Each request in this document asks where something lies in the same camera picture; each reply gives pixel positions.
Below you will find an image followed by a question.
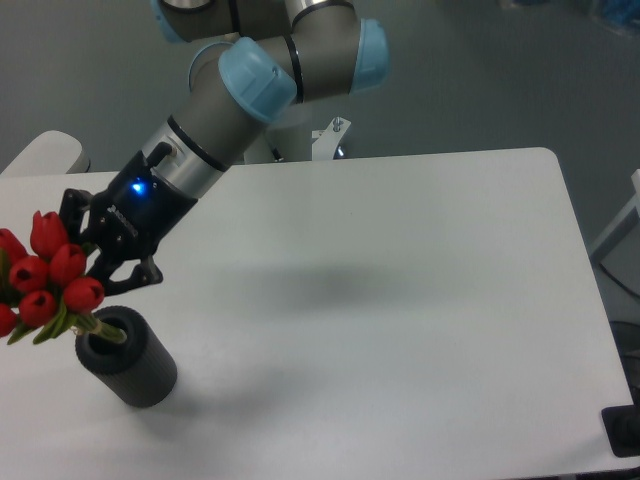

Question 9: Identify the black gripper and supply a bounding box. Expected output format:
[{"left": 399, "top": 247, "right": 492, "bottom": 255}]
[{"left": 58, "top": 151, "right": 197, "bottom": 295}]

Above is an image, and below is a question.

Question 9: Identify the red tulip bouquet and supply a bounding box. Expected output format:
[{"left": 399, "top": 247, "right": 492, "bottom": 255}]
[{"left": 1, "top": 211, "right": 127, "bottom": 345}]

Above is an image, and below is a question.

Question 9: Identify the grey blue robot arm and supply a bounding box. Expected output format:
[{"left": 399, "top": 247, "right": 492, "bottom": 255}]
[{"left": 59, "top": 1, "right": 390, "bottom": 296}]

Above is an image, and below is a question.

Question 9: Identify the dark grey ribbed vase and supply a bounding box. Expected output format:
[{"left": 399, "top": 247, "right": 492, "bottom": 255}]
[{"left": 75, "top": 306, "right": 178, "bottom": 408}]

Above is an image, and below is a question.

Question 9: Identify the white chair armrest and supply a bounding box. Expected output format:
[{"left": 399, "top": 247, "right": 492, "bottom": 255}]
[{"left": 1, "top": 130, "right": 91, "bottom": 178}]

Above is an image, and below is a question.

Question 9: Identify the black table corner device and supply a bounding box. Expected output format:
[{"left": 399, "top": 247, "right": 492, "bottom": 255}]
[{"left": 601, "top": 405, "right": 639, "bottom": 458}]

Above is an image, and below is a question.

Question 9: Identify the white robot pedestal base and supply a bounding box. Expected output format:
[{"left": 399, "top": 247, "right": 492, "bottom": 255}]
[{"left": 242, "top": 107, "right": 353, "bottom": 165}]

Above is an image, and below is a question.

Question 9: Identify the white frame at right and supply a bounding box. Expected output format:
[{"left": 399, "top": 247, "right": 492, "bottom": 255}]
[{"left": 588, "top": 170, "right": 639, "bottom": 264}]

